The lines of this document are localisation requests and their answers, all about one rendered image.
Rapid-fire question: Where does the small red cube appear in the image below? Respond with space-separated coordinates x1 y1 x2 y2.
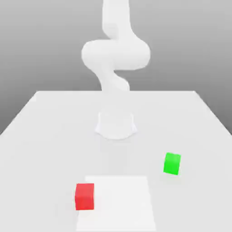
74 183 95 211

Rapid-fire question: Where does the small green cube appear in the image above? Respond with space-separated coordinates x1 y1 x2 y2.
163 152 182 176

